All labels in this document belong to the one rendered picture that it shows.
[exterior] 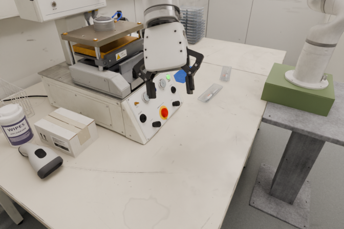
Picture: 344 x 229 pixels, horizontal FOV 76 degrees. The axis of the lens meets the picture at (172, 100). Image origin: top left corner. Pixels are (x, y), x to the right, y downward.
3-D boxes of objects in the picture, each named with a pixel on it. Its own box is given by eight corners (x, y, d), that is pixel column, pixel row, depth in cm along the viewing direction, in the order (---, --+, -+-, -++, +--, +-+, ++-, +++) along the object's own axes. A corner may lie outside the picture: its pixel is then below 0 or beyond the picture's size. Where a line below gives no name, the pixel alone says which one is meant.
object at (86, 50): (74, 54, 87) (68, 30, 82) (112, 39, 103) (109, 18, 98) (107, 63, 80) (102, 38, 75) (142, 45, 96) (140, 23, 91)
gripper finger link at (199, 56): (203, 42, 48) (205, 67, 48) (170, 47, 51) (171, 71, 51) (202, 41, 47) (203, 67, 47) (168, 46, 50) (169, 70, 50)
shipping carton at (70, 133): (40, 141, 85) (31, 123, 80) (68, 122, 94) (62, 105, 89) (72, 160, 77) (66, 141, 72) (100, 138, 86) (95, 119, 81)
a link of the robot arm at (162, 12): (186, 15, 53) (187, 27, 53) (152, 23, 56) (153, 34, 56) (175, 0, 45) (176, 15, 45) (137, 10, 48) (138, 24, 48)
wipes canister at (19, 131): (4, 143, 84) (-14, 111, 75) (27, 130, 90) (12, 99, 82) (18, 152, 80) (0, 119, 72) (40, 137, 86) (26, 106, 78)
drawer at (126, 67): (75, 74, 92) (70, 56, 88) (111, 56, 108) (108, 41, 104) (132, 92, 80) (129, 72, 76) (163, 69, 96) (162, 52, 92)
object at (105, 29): (56, 54, 87) (45, 21, 80) (109, 34, 110) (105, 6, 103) (101, 67, 78) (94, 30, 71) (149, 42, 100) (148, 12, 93)
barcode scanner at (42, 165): (10, 159, 77) (0, 143, 73) (31, 145, 83) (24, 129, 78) (46, 184, 69) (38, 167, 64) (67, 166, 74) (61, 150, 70)
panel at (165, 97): (147, 141, 84) (125, 99, 78) (182, 102, 106) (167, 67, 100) (151, 141, 83) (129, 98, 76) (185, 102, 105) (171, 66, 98)
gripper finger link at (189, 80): (200, 63, 49) (203, 92, 49) (187, 65, 51) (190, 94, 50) (197, 61, 46) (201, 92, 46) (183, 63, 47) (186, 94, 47)
